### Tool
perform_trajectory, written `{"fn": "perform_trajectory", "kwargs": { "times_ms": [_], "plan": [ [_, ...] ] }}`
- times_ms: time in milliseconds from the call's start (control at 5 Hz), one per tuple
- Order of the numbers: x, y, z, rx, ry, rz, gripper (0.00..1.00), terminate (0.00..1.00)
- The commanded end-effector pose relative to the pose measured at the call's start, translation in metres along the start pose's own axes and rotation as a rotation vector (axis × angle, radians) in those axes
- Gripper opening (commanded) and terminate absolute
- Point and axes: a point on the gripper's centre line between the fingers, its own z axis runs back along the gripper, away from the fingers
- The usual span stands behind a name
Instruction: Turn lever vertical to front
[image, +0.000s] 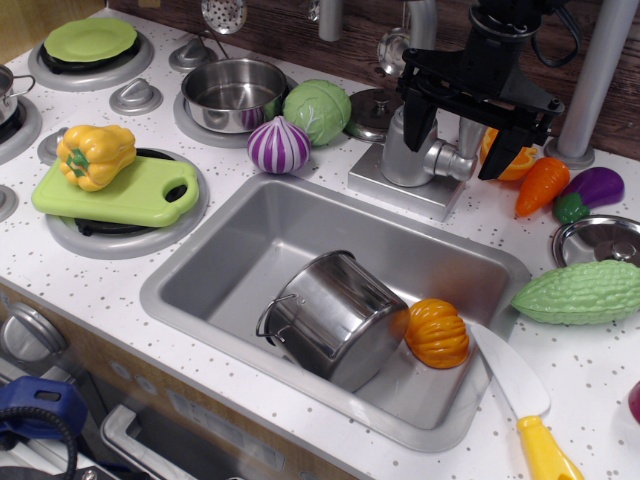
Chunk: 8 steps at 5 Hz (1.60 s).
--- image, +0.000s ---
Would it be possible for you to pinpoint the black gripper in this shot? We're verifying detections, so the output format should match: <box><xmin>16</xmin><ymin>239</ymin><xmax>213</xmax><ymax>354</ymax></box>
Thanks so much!
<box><xmin>398</xmin><ymin>11</ymin><xmax>564</xmax><ymax>180</ymax></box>

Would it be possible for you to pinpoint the silver faucet lever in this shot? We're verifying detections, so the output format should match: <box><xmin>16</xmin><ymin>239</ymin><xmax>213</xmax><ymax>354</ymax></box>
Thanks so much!
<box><xmin>458</xmin><ymin>117</ymin><xmax>487</xmax><ymax>159</ymax></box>

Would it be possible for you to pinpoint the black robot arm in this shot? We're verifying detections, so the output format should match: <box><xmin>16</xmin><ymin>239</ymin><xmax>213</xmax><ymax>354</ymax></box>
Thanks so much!
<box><xmin>398</xmin><ymin>1</ymin><xmax>582</xmax><ymax>180</ymax></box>

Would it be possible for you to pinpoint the silver toy faucet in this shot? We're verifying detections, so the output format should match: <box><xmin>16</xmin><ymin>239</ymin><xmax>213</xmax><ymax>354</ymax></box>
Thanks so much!
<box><xmin>347</xmin><ymin>0</ymin><xmax>479</xmax><ymax>223</ymax></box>

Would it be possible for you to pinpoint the orange pepper half toy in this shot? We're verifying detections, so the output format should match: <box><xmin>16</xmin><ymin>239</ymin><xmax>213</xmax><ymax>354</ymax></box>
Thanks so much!
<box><xmin>479</xmin><ymin>128</ymin><xmax>538</xmax><ymax>181</ymax></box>

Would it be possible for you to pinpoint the steel lid behind faucet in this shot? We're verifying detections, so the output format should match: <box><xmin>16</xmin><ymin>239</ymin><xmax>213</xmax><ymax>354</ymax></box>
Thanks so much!
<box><xmin>343</xmin><ymin>89</ymin><xmax>403</xmax><ymax>143</ymax></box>

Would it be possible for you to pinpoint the orange carrot toy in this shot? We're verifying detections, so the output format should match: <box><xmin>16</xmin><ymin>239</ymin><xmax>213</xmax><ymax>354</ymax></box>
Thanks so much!
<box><xmin>515</xmin><ymin>157</ymin><xmax>571</xmax><ymax>217</ymax></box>

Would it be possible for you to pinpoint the hanging steel ladle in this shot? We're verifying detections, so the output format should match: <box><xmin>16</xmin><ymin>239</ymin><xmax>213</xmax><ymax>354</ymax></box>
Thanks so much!
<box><xmin>377</xmin><ymin>27</ymin><xmax>410</xmax><ymax>78</ymax></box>

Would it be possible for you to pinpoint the grey support pole right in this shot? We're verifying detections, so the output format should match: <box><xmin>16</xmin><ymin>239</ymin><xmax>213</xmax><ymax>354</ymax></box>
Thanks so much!
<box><xmin>545</xmin><ymin>0</ymin><xmax>639</xmax><ymax>170</ymax></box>

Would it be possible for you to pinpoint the grey support pole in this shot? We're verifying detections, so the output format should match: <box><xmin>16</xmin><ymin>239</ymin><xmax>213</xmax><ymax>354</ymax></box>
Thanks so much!
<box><xmin>545</xmin><ymin>0</ymin><xmax>639</xmax><ymax>170</ymax></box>
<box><xmin>318</xmin><ymin>0</ymin><xmax>343</xmax><ymax>42</ymax></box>

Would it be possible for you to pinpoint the purple eggplant toy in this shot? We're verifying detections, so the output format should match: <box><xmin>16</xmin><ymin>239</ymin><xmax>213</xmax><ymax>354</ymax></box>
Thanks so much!
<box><xmin>552</xmin><ymin>167</ymin><xmax>625</xmax><ymax>224</ymax></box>

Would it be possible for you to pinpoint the green cabbage toy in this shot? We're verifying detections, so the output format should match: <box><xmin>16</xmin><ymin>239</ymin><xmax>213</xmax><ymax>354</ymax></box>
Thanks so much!
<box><xmin>283</xmin><ymin>79</ymin><xmax>352</xmax><ymax>147</ymax></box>

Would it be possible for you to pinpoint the steel pot lid right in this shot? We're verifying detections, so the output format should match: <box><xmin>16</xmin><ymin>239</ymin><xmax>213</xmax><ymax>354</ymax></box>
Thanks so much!
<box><xmin>551</xmin><ymin>215</ymin><xmax>639</xmax><ymax>267</ymax></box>

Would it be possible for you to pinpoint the grey support pole centre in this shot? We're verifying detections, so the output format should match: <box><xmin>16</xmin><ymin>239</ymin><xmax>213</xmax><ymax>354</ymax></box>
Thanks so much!
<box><xmin>318</xmin><ymin>0</ymin><xmax>343</xmax><ymax>42</ymax></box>

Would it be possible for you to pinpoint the purple striped onion toy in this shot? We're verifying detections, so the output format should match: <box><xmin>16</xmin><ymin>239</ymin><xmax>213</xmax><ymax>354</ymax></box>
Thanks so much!
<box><xmin>247</xmin><ymin>116</ymin><xmax>311</xmax><ymax>175</ymax></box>

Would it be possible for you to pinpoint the orange pumpkin half toy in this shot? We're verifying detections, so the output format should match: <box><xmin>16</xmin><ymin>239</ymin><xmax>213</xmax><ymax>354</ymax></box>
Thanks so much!
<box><xmin>405</xmin><ymin>298</ymin><xmax>470</xmax><ymax>369</ymax></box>

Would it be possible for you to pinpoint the grey sink basin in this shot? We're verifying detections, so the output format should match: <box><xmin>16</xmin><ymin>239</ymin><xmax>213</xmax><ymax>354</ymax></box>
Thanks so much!
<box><xmin>140</xmin><ymin>175</ymin><xmax>530</xmax><ymax>452</ymax></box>

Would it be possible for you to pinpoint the green bitter gourd toy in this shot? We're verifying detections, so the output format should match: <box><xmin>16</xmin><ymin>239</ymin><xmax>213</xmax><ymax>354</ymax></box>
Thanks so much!
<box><xmin>511</xmin><ymin>260</ymin><xmax>639</xmax><ymax>325</ymax></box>

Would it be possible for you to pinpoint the steel pot in sink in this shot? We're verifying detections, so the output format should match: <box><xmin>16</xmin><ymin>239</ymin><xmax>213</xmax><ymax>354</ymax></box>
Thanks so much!
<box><xmin>255</xmin><ymin>250</ymin><xmax>410</xmax><ymax>392</ymax></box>

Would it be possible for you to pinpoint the steel saucepan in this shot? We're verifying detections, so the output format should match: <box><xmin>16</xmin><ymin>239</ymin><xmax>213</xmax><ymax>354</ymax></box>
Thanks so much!
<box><xmin>181</xmin><ymin>58</ymin><xmax>289</xmax><ymax>134</ymax></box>

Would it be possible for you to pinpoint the hanging steel skimmer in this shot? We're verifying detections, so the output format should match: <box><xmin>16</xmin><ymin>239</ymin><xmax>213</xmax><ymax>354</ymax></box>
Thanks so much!
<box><xmin>201</xmin><ymin>0</ymin><xmax>248</xmax><ymax>35</ymax></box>

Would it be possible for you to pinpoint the grey stove knob top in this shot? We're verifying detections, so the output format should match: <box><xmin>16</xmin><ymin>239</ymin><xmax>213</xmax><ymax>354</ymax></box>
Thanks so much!
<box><xmin>169</xmin><ymin>37</ymin><xmax>218</xmax><ymax>73</ymax></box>

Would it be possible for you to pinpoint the grey stove knob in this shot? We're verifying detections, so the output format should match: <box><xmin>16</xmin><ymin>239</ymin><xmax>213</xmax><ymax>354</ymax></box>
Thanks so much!
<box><xmin>109</xmin><ymin>78</ymin><xmax>163</xmax><ymax>116</ymax></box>
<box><xmin>37</xmin><ymin>127</ymin><xmax>68</xmax><ymax>166</ymax></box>
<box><xmin>169</xmin><ymin>37</ymin><xmax>218</xmax><ymax>73</ymax></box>

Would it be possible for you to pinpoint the purple toy at edge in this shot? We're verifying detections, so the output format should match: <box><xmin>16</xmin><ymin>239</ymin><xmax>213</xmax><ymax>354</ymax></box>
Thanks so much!
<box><xmin>627</xmin><ymin>382</ymin><xmax>640</xmax><ymax>423</ymax></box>

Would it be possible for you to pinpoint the grey stove knob middle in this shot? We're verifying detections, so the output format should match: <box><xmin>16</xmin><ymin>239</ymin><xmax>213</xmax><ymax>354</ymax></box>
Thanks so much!
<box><xmin>109</xmin><ymin>78</ymin><xmax>163</xmax><ymax>116</ymax></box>

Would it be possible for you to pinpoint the green cutting board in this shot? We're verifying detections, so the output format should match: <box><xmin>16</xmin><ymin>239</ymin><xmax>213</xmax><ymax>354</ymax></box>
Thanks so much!
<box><xmin>32</xmin><ymin>157</ymin><xmax>199</xmax><ymax>228</ymax></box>

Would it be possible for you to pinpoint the white yellow toy knife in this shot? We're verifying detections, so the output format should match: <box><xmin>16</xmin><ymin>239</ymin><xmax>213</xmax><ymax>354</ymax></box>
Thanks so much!
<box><xmin>470</xmin><ymin>324</ymin><xmax>584</xmax><ymax>479</ymax></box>

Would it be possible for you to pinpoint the yellow bell pepper toy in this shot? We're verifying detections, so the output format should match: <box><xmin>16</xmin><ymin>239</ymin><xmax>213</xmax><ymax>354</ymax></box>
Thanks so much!
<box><xmin>56</xmin><ymin>125</ymin><xmax>136</xmax><ymax>192</ymax></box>

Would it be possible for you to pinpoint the green toy plate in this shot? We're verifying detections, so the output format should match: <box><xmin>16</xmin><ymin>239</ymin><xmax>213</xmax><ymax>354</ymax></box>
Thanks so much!
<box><xmin>44</xmin><ymin>18</ymin><xmax>138</xmax><ymax>63</ymax></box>

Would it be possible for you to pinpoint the grey stove knob left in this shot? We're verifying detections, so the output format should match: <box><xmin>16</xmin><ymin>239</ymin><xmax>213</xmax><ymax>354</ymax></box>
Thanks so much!
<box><xmin>37</xmin><ymin>127</ymin><xmax>68</xmax><ymax>166</ymax></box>

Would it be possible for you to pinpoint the small steel pot left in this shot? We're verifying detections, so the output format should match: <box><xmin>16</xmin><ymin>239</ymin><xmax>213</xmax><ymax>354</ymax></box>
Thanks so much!
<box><xmin>0</xmin><ymin>65</ymin><xmax>36</xmax><ymax>124</ymax></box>

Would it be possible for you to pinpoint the grey oven knob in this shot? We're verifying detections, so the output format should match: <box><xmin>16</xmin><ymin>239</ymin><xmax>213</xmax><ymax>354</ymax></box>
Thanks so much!
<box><xmin>1</xmin><ymin>302</ymin><xmax>67</xmax><ymax>363</ymax></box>

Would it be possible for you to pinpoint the blue clamp device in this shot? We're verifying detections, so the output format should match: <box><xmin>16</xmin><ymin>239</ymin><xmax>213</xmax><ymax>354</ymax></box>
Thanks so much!
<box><xmin>1</xmin><ymin>376</ymin><xmax>88</xmax><ymax>449</ymax></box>

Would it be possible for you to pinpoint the grey burner ring back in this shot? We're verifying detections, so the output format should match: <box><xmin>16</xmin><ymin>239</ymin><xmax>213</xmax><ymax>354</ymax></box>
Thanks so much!
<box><xmin>27</xmin><ymin>17</ymin><xmax>155</xmax><ymax>93</ymax></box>

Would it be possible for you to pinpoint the grey burner ring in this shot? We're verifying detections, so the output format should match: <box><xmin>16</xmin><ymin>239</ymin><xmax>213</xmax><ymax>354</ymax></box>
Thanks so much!
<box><xmin>27</xmin><ymin>17</ymin><xmax>155</xmax><ymax>93</ymax></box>
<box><xmin>44</xmin><ymin>146</ymin><xmax>211</xmax><ymax>261</ymax></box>

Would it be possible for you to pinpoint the grey burner ring front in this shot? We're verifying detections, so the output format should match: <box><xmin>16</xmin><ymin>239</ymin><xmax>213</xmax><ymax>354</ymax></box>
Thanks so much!
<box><xmin>44</xmin><ymin>146</ymin><xmax>211</xmax><ymax>261</ymax></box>

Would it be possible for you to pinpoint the oven door handle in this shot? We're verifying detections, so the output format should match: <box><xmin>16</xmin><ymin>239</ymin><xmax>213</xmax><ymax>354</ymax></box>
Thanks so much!
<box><xmin>100</xmin><ymin>404</ymin><xmax>239</xmax><ymax>479</ymax></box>

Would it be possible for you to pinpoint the black cable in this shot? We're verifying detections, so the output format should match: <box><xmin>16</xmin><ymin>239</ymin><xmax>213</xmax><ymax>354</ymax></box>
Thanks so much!
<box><xmin>0</xmin><ymin>405</ymin><xmax>81</xmax><ymax>480</ymax></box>

